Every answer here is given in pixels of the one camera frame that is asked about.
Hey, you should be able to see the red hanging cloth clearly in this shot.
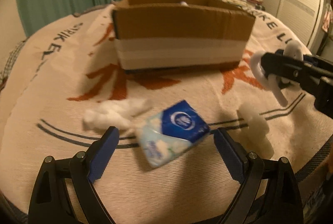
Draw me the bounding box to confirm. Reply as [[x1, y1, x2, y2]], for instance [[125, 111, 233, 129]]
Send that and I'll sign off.
[[322, 11, 331, 32]]

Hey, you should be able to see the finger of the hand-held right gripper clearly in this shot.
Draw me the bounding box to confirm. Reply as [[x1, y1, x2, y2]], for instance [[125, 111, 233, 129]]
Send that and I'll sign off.
[[261, 53, 331, 93], [275, 49, 333, 74]]

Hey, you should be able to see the printed blanket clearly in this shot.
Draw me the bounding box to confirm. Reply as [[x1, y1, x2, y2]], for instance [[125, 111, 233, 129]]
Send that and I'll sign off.
[[0, 3, 333, 224]]

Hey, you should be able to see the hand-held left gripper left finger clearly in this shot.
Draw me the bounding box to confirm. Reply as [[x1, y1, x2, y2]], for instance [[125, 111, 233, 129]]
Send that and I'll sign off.
[[27, 126, 119, 224]]

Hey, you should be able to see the blue tissue packet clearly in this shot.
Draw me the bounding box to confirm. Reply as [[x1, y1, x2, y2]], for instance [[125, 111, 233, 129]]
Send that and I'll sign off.
[[135, 100, 211, 168]]

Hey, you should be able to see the white cotton wad right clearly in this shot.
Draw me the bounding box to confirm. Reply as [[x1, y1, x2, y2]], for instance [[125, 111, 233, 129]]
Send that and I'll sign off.
[[236, 103, 275, 157]]

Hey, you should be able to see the white plastic hanger piece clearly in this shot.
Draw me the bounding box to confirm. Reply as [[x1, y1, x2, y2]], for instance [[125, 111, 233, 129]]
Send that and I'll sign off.
[[250, 40, 304, 106]]

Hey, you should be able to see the white cotton wad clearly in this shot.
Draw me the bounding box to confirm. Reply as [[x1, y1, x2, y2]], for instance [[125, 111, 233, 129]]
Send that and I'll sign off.
[[236, 103, 275, 157], [83, 98, 154, 131]]

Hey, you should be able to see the checkered bed sheet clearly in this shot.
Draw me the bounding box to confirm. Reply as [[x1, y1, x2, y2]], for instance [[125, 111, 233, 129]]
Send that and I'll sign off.
[[0, 39, 27, 89]]

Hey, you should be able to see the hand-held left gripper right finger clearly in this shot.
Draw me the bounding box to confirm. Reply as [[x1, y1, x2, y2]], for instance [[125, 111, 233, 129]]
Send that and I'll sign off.
[[213, 127, 305, 224]]

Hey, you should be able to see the cardboard box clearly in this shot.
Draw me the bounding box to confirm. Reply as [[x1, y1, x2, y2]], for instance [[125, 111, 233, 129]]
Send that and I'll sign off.
[[111, 0, 256, 74]]

